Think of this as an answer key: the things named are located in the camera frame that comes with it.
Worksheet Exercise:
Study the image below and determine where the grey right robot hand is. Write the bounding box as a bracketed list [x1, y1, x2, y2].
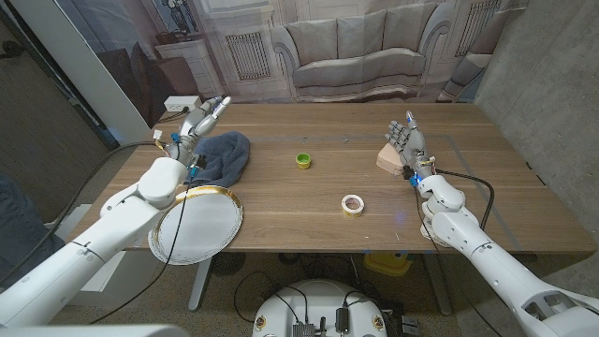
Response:
[384, 110, 436, 182]

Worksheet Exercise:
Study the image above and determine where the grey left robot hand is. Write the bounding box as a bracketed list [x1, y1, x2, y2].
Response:
[166, 95, 233, 169]

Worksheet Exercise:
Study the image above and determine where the blue terry towel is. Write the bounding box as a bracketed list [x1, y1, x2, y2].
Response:
[184, 130, 252, 188]

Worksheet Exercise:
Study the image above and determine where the gold-rimmed white paper plate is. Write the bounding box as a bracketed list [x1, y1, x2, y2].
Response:
[148, 185, 244, 267]

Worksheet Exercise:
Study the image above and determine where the white tape roll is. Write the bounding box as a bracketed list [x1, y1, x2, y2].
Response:
[341, 194, 366, 218]

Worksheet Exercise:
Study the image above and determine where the white power strip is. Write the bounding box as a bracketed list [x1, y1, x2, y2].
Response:
[163, 95, 203, 113]

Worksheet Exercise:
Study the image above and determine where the white paper napkin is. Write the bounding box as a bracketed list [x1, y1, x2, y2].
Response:
[419, 200, 450, 247]

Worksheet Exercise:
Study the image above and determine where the printed sofa room backdrop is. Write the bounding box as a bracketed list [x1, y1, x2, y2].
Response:
[53, 0, 530, 128]

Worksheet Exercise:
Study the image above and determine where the yellow floor object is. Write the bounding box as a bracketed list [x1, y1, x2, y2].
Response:
[363, 251, 413, 277]

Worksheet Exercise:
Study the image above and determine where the black round floor object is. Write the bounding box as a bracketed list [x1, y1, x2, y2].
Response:
[209, 252, 247, 277]

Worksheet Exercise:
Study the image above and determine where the grey table leg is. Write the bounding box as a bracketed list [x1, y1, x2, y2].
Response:
[187, 256, 214, 313]
[423, 252, 454, 317]

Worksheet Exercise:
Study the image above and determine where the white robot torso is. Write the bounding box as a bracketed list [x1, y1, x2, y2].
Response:
[252, 279, 388, 337]

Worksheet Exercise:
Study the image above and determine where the person in blue jeans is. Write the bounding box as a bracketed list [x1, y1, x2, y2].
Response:
[0, 175, 66, 277]

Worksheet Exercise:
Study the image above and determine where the white robot chest cover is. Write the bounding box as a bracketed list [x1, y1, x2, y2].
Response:
[0, 324, 191, 337]

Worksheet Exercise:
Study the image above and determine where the black power strip cable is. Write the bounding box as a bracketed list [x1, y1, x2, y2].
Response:
[156, 108, 189, 125]

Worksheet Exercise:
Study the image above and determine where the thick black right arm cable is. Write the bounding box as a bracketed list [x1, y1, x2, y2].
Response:
[434, 168, 495, 230]

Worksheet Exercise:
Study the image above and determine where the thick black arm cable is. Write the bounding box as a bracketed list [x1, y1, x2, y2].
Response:
[434, 168, 495, 230]
[0, 139, 163, 286]

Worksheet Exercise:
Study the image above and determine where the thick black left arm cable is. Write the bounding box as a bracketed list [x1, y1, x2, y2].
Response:
[0, 139, 163, 286]

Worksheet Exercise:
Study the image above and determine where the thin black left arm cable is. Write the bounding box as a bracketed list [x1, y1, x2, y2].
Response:
[88, 180, 194, 326]

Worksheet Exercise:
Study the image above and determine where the black door handle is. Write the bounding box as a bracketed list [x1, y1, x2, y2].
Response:
[0, 40, 23, 60]

